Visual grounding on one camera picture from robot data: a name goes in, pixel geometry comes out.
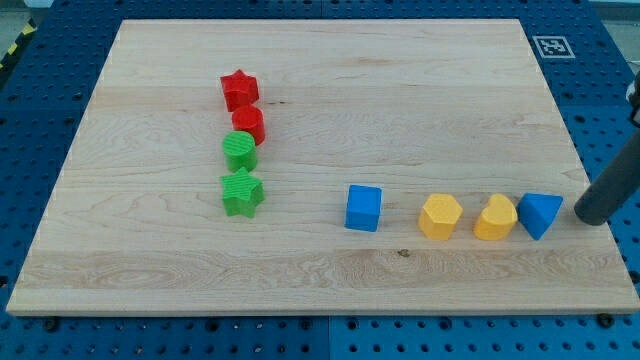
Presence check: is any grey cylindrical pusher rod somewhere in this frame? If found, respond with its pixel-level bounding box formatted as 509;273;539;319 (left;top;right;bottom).
574;142;639;226

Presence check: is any yellow hexagon block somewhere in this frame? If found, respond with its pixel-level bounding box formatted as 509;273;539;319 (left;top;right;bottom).
418;193;463;240

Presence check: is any blue triangle block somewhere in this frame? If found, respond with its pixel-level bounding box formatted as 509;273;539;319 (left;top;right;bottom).
516;193;563;240

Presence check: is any yellow heart block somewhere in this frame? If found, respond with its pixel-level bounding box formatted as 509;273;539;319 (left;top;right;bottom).
473;193;518;241

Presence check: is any white fiducial marker tag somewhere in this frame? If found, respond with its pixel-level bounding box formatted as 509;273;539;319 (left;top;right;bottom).
533;35;575;59

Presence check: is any blue cube block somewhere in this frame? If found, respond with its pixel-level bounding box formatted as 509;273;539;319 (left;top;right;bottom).
345;184;382;232

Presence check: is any red cylinder block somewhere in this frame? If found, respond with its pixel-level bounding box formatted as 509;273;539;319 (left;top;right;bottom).
231;105;266;145

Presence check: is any green star block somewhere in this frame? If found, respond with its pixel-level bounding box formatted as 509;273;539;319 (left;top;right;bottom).
220;167;265;218

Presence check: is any green cylinder block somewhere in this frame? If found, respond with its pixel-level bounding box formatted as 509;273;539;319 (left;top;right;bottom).
222;131;258;172

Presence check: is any red star block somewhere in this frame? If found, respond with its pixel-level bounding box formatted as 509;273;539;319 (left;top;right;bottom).
220;69;259;112

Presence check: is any wooden board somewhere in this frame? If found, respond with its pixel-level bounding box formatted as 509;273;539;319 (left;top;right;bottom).
7;20;639;316

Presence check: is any yellow black hazard tape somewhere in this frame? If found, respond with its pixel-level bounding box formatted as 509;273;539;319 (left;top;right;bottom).
1;18;38;72

